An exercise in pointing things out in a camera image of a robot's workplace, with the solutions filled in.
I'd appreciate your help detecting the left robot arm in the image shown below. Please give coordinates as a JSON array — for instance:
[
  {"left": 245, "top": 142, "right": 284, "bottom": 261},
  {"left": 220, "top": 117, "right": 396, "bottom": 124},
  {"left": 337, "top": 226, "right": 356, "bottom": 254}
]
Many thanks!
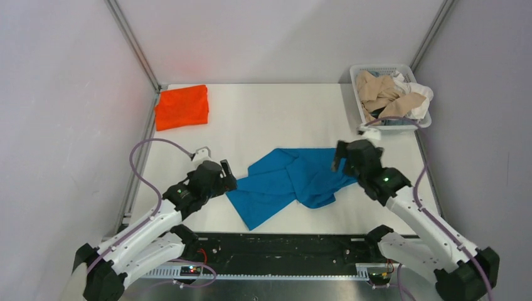
[{"left": 74, "top": 147, "right": 354, "bottom": 300}]

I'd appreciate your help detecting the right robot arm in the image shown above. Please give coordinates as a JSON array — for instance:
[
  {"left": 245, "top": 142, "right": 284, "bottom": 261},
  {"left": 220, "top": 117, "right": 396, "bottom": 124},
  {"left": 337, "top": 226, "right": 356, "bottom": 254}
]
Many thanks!
[{"left": 332, "top": 139, "right": 500, "bottom": 300}]

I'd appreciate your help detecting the light blue t shirt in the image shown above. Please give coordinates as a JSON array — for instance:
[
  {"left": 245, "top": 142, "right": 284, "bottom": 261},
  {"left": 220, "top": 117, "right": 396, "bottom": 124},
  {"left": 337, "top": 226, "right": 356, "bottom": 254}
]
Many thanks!
[{"left": 382, "top": 118, "right": 417, "bottom": 126}]

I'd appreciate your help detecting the beige t shirt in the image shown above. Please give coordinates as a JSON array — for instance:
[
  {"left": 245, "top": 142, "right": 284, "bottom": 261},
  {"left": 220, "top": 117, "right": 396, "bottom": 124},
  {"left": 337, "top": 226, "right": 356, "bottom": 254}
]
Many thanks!
[{"left": 355, "top": 70, "right": 424, "bottom": 122}]

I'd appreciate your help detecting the folded orange t shirt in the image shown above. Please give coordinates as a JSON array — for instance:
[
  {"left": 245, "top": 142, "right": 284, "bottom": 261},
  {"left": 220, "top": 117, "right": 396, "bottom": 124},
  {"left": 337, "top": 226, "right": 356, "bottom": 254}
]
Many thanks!
[{"left": 154, "top": 85, "right": 210, "bottom": 131}]

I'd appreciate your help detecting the white plastic laundry basket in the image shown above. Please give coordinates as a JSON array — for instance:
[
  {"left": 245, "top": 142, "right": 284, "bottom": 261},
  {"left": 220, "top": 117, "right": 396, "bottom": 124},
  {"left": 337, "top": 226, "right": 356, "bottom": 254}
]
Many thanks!
[{"left": 349, "top": 64, "right": 434, "bottom": 133}]

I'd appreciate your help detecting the left controller board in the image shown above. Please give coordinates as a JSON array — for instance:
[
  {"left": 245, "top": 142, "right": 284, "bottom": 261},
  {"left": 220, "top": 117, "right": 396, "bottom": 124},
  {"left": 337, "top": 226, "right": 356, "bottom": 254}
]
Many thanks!
[{"left": 179, "top": 265, "right": 202, "bottom": 277}]

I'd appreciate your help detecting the controller board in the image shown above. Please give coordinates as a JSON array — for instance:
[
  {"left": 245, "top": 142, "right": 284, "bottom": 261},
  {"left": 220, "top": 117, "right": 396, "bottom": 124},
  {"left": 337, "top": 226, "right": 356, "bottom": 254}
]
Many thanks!
[
  {"left": 368, "top": 272, "right": 393, "bottom": 287},
  {"left": 179, "top": 265, "right": 202, "bottom": 277}
]

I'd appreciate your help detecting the right controller board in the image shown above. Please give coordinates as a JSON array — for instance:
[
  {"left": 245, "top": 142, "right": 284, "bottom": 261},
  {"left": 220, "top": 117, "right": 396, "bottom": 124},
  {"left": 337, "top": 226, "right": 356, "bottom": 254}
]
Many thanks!
[{"left": 368, "top": 272, "right": 393, "bottom": 287}]

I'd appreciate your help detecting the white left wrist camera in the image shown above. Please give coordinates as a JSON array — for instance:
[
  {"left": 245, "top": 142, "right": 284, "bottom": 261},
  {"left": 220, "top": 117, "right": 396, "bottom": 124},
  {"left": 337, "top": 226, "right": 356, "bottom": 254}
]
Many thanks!
[{"left": 191, "top": 146, "right": 211, "bottom": 168}]

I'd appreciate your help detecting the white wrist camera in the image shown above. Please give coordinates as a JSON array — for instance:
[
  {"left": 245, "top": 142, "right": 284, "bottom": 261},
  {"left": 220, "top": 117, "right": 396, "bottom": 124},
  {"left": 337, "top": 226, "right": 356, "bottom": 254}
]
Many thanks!
[
  {"left": 357, "top": 125, "right": 382, "bottom": 141},
  {"left": 191, "top": 146, "right": 211, "bottom": 168}
]

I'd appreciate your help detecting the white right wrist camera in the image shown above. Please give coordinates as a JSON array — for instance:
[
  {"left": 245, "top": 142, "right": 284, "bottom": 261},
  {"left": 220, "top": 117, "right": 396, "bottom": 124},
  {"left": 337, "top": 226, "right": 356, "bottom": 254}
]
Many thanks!
[{"left": 357, "top": 125, "right": 382, "bottom": 141}]

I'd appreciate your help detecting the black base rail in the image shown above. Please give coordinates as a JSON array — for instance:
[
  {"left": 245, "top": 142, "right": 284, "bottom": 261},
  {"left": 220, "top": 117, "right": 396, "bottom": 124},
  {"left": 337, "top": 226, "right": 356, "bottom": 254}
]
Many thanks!
[{"left": 182, "top": 232, "right": 387, "bottom": 277}]

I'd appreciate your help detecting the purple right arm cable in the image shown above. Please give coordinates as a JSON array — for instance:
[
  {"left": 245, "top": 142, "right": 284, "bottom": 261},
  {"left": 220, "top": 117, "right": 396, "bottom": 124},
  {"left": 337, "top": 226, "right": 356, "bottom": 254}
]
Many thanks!
[{"left": 361, "top": 116, "right": 497, "bottom": 301}]

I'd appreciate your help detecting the right aluminium frame post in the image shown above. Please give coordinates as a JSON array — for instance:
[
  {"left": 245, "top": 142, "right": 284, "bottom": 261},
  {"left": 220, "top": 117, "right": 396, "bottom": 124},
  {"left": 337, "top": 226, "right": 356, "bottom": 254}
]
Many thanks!
[{"left": 410, "top": 0, "right": 457, "bottom": 72}]

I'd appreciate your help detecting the aluminium frame post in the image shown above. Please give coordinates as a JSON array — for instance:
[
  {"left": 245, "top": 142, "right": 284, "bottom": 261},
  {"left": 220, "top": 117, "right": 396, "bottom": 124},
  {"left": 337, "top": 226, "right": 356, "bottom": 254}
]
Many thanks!
[
  {"left": 410, "top": 0, "right": 457, "bottom": 72},
  {"left": 104, "top": 0, "right": 161, "bottom": 93}
]

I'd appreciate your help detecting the left aluminium frame post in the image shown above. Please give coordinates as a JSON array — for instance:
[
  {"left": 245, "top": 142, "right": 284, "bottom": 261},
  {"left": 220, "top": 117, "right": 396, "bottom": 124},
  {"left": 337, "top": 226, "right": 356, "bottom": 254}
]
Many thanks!
[{"left": 104, "top": 0, "right": 161, "bottom": 93}]

